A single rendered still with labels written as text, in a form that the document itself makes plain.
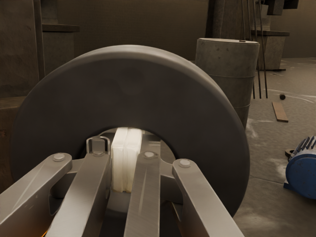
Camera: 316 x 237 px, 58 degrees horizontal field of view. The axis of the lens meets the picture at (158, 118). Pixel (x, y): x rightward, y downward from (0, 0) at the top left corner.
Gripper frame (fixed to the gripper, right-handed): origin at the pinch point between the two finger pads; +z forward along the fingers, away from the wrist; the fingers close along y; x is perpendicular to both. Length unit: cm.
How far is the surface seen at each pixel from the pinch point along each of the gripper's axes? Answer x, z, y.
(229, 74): -44, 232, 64
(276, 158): -103, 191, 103
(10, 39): 2.5, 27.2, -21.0
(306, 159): -70, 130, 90
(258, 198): -100, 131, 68
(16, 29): 3.9, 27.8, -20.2
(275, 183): -101, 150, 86
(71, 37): -43, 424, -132
